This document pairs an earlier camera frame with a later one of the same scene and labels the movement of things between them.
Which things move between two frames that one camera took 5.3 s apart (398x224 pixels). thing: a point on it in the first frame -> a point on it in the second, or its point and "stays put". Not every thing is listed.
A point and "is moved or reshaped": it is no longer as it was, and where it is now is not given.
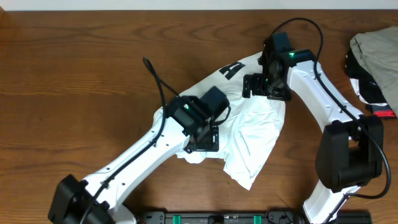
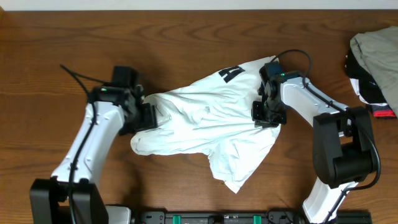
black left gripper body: [204, 144] -> [147, 116]
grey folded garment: [377, 51] stays put
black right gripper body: [267, 86] -> [270, 113]
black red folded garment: [369, 91] stays put
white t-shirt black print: [251, 128] is moved or reshaped
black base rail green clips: [247, 217] stays put
